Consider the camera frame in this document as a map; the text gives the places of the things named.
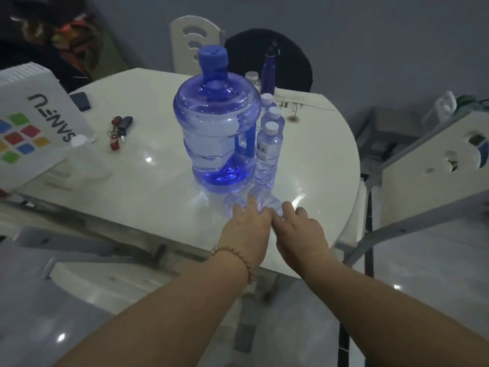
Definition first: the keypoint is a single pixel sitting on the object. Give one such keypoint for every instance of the dark blue wallet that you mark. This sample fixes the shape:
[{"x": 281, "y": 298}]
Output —
[{"x": 81, "y": 101}]

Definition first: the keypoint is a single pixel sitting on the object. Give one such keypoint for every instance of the translucent pouch with white cap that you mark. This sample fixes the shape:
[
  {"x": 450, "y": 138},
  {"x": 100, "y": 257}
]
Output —
[{"x": 78, "y": 141}]

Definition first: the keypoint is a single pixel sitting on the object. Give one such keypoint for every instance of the person's left hand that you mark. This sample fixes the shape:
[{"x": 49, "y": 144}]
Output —
[{"x": 248, "y": 236}]

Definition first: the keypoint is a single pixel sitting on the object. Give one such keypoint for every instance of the person's right forearm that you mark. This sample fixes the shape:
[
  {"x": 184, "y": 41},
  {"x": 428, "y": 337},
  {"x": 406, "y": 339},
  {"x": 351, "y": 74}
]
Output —
[{"x": 382, "y": 321}]

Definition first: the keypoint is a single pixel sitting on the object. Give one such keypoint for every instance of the green label water bottle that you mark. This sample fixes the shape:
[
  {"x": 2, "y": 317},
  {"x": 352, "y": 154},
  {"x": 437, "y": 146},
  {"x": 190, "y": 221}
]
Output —
[{"x": 471, "y": 101}]

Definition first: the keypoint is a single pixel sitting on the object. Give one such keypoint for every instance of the large blue water jug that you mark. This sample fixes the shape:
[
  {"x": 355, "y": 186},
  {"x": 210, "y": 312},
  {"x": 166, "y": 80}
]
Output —
[{"x": 217, "y": 129}]

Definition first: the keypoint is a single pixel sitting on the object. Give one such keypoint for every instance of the dark blue metal flask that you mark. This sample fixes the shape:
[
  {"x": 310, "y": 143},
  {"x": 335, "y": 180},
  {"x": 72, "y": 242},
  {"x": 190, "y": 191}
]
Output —
[{"x": 268, "y": 76}]

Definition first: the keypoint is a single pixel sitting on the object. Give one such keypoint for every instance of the person's left forearm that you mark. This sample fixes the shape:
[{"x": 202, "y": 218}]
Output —
[{"x": 160, "y": 321}]

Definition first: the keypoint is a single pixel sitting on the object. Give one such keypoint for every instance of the white paper bag coloured squares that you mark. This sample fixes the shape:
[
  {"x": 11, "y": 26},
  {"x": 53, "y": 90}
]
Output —
[{"x": 38, "y": 122}]

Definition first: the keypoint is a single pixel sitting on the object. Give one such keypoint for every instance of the white table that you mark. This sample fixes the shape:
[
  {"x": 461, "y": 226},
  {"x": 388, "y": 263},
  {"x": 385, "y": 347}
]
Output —
[{"x": 145, "y": 110}]

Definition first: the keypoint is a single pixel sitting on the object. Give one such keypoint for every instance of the glass jar with silver lid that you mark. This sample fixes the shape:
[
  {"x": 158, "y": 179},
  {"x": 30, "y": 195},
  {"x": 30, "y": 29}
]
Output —
[{"x": 252, "y": 77}]

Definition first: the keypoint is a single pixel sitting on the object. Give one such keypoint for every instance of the person's right hand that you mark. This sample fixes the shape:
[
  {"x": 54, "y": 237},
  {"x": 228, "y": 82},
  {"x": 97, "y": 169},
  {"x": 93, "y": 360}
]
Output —
[{"x": 302, "y": 244}]

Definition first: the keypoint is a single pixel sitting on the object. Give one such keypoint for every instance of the white dining chair seat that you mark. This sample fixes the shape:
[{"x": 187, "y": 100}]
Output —
[{"x": 107, "y": 282}]

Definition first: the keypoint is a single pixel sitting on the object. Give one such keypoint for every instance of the key bunch with red tags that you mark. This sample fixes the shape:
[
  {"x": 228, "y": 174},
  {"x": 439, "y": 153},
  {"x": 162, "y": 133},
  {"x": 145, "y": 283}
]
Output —
[{"x": 124, "y": 124}]

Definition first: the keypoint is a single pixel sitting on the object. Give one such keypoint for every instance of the white chair with arc cutouts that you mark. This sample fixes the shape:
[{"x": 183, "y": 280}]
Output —
[
  {"x": 412, "y": 187},
  {"x": 177, "y": 53}
]

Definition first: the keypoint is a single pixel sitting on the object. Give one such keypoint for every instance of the grey stool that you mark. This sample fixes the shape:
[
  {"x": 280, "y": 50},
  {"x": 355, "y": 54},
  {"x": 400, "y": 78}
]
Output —
[{"x": 393, "y": 124}]

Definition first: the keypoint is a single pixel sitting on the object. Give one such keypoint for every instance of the pile of colourful clothes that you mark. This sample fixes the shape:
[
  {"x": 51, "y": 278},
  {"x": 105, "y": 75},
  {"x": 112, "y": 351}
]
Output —
[{"x": 65, "y": 38}]

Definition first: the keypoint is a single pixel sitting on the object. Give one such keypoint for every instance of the white tiered storage cart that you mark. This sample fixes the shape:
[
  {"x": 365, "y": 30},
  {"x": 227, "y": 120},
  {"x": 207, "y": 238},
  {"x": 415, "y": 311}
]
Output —
[{"x": 445, "y": 105}]

